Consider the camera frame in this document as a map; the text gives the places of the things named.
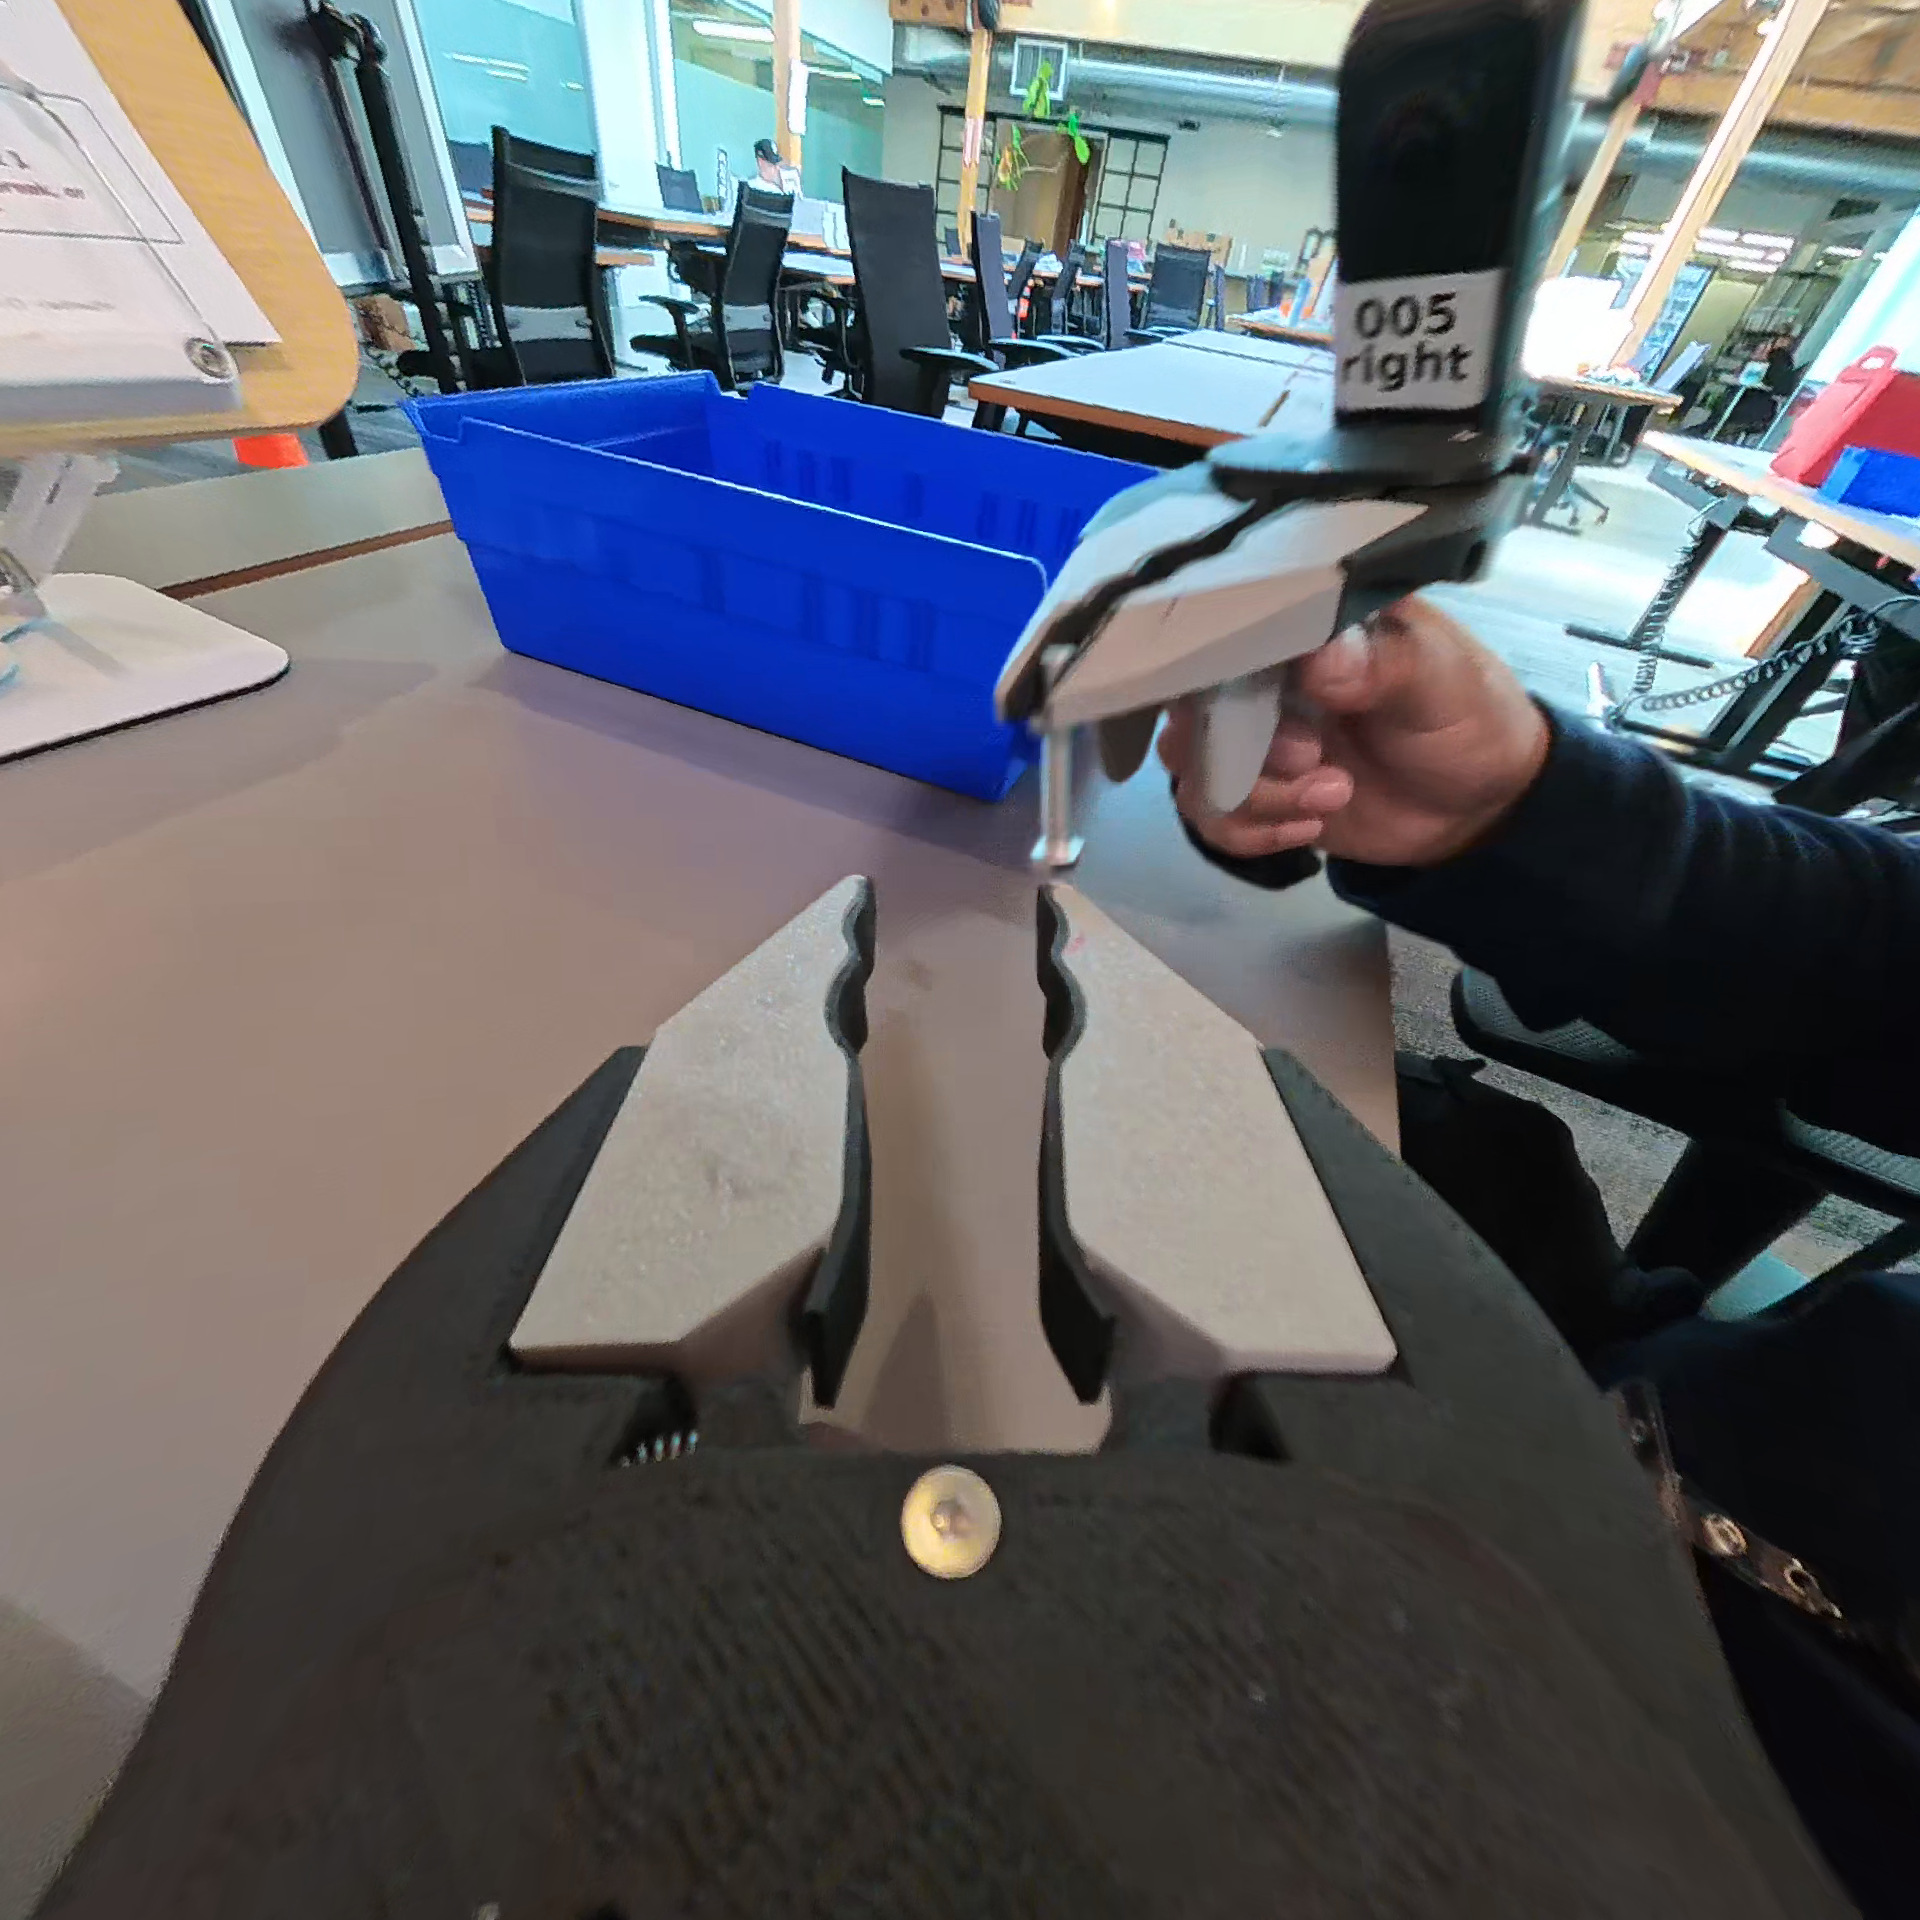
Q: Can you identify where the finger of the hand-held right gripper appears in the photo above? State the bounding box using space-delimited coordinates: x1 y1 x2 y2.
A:
996 504 1427 738
1047 466 1280 619

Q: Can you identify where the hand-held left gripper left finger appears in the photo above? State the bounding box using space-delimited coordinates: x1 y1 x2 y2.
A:
507 874 876 1412

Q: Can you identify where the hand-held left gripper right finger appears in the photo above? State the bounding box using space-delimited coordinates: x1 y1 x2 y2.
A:
1038 883 1402 1405

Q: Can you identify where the silver metal bolt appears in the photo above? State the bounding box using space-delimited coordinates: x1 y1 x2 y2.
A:
1032 640 1089 873

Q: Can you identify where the blue plastic bin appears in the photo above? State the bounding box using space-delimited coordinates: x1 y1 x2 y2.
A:
403 368 1165 801

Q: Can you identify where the person's right hand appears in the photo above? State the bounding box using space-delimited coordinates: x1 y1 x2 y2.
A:
1157 599 1555 873

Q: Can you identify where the wooden top office desk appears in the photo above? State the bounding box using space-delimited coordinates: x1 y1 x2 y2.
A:
1645 426 1920 782
968 322 1338 454

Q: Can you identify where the group of black office chairs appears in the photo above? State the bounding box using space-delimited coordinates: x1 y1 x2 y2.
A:
479 125 1217 418

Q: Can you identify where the green hanging plant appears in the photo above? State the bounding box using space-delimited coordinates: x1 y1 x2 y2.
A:
997 60 1105 196

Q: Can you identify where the red plastic bin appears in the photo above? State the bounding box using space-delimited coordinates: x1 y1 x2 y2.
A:
1772 345 1907 482

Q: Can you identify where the person's dark clothing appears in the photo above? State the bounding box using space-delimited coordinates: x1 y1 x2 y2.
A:
1394 1049 1920 1920

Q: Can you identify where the wooden board document stand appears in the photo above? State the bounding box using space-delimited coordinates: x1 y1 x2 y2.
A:
0 0 362 759

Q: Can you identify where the black tripod stand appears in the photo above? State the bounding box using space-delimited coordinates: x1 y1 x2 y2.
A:
301 0 461 395

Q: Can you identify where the grey panel on stand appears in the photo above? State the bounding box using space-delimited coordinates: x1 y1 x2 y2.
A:
179 0 483 295

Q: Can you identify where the printed instruction sheet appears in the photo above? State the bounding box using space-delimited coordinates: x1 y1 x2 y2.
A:
0 0 283 431

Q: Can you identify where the metal ventilation duct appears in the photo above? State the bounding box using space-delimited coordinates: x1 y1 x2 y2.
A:
897 39 1352 124

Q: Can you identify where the black coiled cable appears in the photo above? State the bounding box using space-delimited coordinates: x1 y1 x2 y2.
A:
1628 599 1884 719

